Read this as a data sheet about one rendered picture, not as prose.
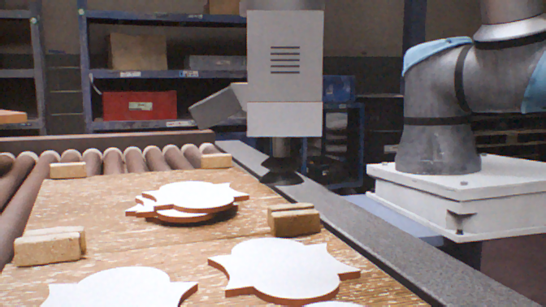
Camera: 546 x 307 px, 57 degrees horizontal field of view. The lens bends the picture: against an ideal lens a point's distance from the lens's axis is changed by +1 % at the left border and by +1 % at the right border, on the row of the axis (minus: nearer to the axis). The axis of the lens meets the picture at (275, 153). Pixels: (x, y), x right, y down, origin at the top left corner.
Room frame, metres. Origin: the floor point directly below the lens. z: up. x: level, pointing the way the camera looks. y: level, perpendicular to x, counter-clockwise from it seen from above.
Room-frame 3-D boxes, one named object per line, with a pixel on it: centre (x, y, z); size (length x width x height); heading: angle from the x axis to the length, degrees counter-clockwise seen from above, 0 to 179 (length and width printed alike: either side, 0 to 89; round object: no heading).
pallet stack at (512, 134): (5.84, -2.38, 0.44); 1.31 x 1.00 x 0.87; 108
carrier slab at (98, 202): (0.74, 0.17, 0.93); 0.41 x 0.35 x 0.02; 20
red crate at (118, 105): (4.77, 1.29, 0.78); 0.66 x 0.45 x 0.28; 108
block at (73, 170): (0.88, 0.37, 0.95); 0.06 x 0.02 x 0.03; 110
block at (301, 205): (0.60, -0.02, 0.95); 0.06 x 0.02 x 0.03; 110
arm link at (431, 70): (0.92, -0.30, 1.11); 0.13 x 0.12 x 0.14; 45
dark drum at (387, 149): (4.51, -0.94, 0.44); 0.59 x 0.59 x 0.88
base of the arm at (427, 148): (0.92, -0.30, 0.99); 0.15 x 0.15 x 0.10
